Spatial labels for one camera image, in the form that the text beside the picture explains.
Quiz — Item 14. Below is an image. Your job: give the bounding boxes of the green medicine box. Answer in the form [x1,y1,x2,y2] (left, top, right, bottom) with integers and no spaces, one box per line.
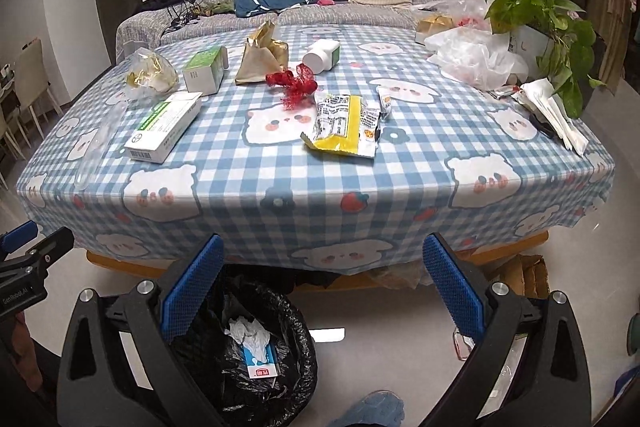
[181,46,229,96]

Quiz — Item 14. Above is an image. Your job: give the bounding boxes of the blue shoe cover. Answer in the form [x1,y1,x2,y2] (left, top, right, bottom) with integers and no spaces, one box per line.
[345,389,405,427]

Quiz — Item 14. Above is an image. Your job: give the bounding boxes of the white plastic bag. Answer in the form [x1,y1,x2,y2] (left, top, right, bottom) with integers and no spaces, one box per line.
[425,29,530,92]

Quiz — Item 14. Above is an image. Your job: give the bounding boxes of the brown cardboard box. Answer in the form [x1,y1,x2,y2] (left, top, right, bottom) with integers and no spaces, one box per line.
[495,254,550,300]

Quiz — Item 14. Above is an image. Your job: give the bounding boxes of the red mesh net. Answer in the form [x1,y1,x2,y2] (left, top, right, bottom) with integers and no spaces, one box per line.
[265,63,319,111]

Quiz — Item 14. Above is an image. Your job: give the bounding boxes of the tall gold foil bag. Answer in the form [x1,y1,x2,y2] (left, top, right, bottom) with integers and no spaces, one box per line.
[235,21,289,85]

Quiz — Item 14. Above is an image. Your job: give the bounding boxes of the blue jacket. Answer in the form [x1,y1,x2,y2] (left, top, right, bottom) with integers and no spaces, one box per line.
[234,0,313,18]

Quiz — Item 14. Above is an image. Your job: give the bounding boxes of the person's left hand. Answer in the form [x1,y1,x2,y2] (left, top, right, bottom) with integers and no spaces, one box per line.
[0,312,44,393]

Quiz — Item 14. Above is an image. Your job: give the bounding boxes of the crumpled white tissue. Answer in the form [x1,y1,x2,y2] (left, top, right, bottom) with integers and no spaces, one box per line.
[225,316,271,350]

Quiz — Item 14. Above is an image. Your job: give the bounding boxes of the black cloth with cables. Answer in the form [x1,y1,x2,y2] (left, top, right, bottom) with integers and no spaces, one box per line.
[137,0,206,32]

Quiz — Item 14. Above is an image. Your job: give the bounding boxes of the wooden cabinet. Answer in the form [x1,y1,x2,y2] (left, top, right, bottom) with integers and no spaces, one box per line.
[570,0,627,92]

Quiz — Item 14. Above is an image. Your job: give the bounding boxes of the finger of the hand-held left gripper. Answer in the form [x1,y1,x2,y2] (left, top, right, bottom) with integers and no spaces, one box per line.
[10,227,75,277]
[0,221,39,258]

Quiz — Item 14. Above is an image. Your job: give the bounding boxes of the clear packet with gold print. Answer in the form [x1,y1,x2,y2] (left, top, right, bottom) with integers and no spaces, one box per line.
[122,48,179,100]

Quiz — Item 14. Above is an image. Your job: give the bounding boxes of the white paper napkins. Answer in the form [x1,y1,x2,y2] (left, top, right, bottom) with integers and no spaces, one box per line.
[517,78,591,156]

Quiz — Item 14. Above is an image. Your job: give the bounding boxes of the white plant pot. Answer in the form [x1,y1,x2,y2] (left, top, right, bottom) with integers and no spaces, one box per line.
[507,25,556,80]

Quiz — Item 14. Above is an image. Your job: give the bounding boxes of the yellow snack packet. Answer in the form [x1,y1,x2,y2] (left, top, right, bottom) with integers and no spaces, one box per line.
[300,93,383,160]

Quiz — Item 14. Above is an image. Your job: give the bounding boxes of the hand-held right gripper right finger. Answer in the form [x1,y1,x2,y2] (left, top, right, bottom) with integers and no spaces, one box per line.
[422,233,593,427]

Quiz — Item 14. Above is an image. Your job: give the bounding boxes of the flat white medicine box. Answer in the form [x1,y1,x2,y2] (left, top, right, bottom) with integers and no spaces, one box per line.
[124,92,203,164]

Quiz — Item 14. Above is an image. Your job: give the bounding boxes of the white plastic bottle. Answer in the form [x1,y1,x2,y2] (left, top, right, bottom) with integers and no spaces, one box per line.
[302,39,342,74]

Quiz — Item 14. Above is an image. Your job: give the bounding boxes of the trash bin with black bag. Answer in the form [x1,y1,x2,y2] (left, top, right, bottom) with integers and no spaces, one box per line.
[170,264,319,427]

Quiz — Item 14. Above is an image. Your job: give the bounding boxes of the green cloth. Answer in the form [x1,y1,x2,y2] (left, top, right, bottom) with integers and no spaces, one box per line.
[192,1,236,16]

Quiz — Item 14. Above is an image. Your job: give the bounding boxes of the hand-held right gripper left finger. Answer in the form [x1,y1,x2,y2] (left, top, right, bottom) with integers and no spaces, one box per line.
[56,234,226,427]

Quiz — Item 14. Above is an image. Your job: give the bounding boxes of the blue milk carton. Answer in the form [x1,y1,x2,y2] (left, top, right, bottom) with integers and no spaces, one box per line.
[242,341,279,379]

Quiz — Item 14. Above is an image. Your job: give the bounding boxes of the small gold box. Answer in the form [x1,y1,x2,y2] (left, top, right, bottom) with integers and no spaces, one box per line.
[415,14,455,46]

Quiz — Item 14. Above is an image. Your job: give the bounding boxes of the blue checked bear tablecloth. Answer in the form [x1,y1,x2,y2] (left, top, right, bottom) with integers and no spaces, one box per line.
[15,24,617,278]

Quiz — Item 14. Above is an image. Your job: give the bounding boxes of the beige dining chair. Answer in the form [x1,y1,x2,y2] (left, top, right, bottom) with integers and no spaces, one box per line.
[14,38,63,148]

